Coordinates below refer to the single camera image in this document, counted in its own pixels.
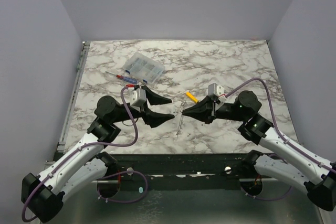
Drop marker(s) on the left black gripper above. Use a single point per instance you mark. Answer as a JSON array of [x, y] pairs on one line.
[[154, 118]]

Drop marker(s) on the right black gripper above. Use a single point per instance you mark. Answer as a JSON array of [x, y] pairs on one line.
[[213, 109]]

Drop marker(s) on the clear plastic parts box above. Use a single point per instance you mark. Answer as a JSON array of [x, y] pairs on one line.
[[144, 68]]

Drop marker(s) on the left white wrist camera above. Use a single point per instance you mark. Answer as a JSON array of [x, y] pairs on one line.
[[137, 97]]

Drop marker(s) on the left aluminium side rail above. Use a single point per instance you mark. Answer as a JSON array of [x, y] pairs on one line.
[[79, 72]]

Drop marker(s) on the blue red screwdriver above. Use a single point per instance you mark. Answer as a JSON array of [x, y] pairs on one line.
[[125, 79]]

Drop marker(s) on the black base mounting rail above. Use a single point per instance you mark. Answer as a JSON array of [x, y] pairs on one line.
[[178, 171]]

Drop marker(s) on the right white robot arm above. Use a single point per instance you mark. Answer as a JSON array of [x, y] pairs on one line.
[[297, 167]]

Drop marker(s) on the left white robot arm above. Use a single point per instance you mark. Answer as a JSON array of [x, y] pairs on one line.
[[42, 194]]

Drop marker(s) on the yellow handled screwdriver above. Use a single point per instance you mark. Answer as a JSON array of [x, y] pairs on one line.
[[191, 97]]

